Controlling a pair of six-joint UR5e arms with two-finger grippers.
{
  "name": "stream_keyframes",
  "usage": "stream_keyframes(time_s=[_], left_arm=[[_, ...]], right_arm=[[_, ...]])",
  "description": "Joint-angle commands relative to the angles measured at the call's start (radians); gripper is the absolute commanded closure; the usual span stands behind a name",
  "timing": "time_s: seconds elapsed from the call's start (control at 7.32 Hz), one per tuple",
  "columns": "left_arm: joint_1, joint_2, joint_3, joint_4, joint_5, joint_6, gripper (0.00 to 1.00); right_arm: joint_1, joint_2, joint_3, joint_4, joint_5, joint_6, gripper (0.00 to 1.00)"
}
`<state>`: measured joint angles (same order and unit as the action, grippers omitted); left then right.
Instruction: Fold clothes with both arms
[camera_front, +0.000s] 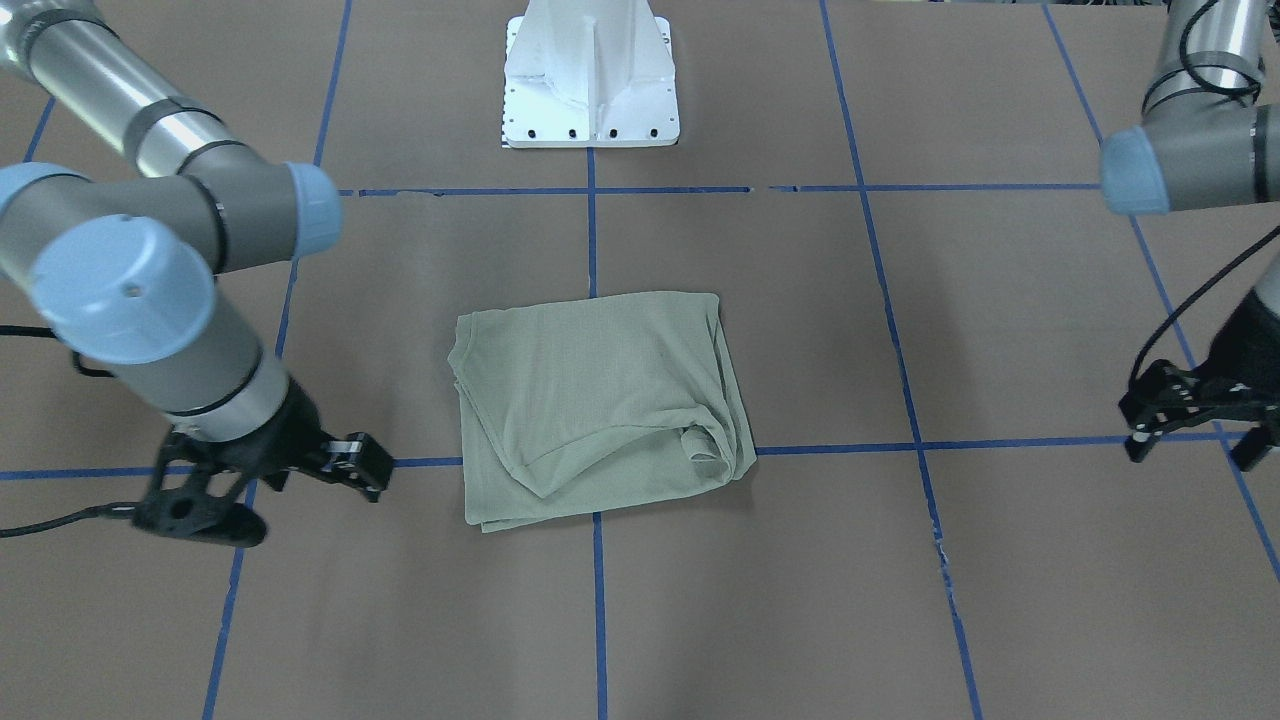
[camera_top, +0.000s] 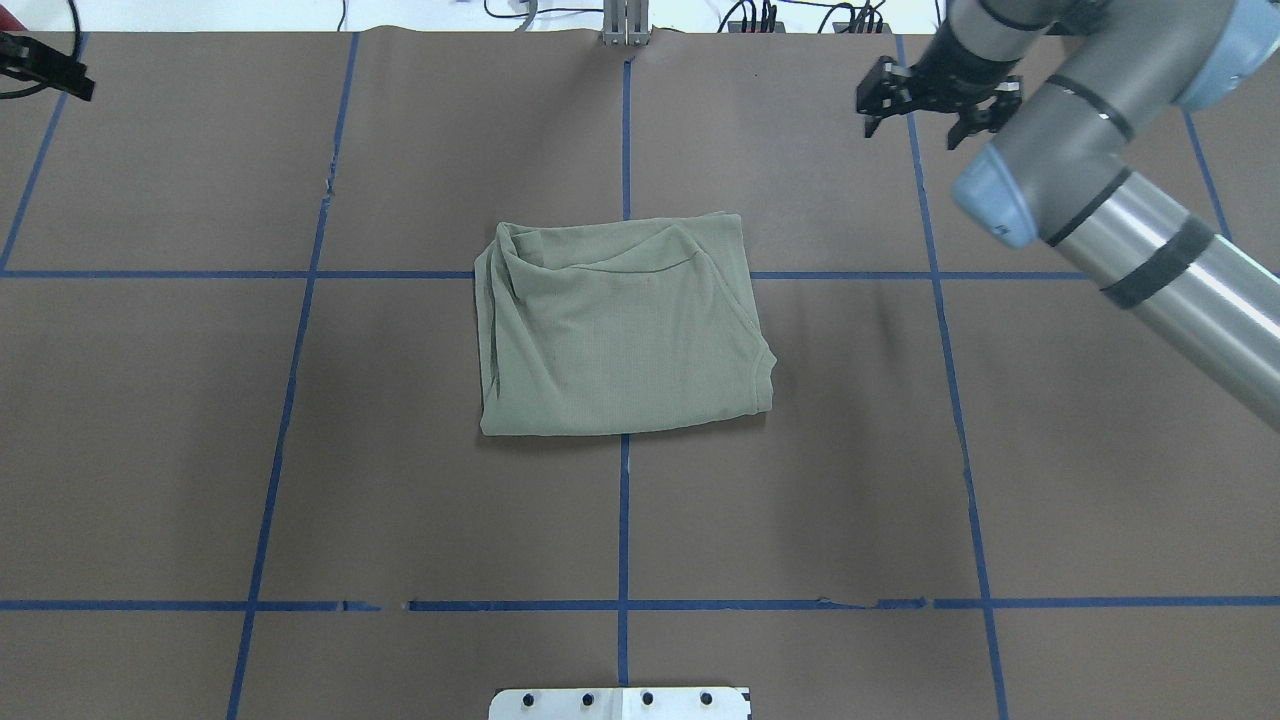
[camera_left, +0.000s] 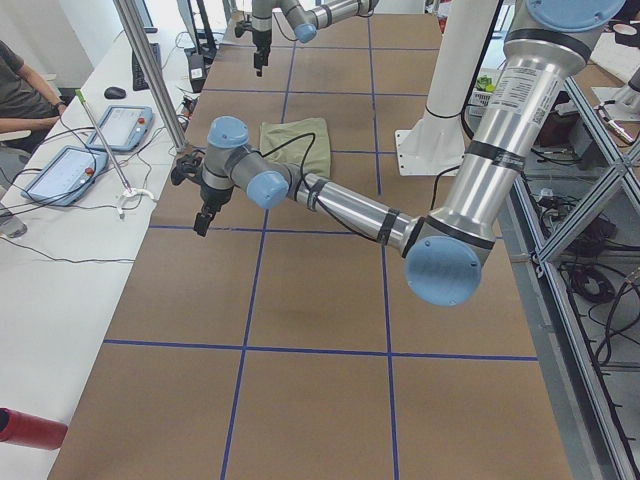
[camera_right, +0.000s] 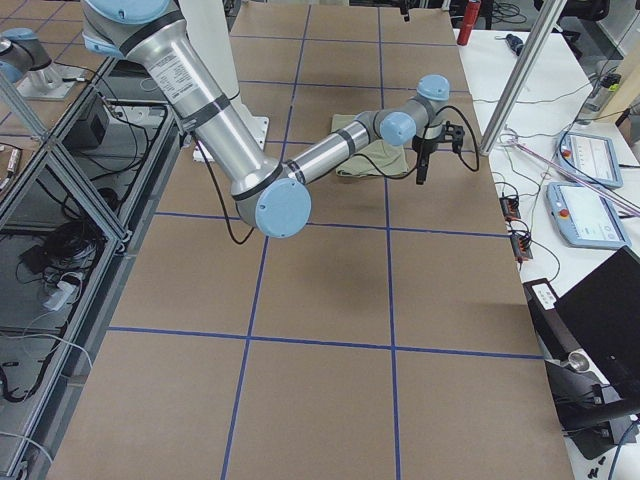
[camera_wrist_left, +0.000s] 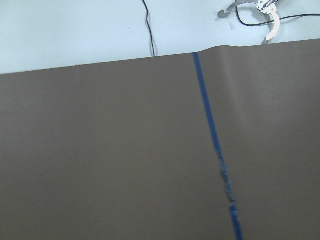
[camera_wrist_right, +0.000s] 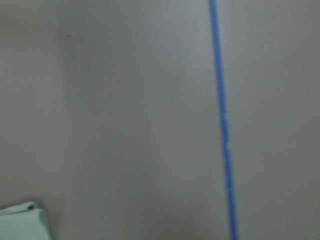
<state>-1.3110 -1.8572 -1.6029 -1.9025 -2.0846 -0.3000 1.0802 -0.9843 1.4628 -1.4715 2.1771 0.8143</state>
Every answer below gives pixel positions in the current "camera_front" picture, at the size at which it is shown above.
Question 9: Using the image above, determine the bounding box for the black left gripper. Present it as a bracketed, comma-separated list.
[1117, 290, 1279, 473]

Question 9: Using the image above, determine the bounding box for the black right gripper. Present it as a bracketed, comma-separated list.
[189, 379, 396, 503]

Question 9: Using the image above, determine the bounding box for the olive green long-sleeve shirt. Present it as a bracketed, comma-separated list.
[448, 291, 756, 533]

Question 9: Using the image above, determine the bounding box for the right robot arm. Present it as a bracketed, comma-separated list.
[3, 1, 393, 501]

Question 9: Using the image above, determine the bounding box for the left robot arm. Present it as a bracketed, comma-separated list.
[1100, 1, 1279, 471]

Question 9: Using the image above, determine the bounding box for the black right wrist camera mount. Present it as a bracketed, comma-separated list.
[129, 430, 268, 550]

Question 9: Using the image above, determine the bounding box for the black braided camera cable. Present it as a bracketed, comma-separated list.
[0, 325, 136, 541]
[1128, 225, 1280, 396]

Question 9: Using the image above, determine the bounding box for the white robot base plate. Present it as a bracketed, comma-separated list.
[500, 78, 681, 149]

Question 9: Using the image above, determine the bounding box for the white central pedestal column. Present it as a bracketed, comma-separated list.
[504, 1, 676, 101]

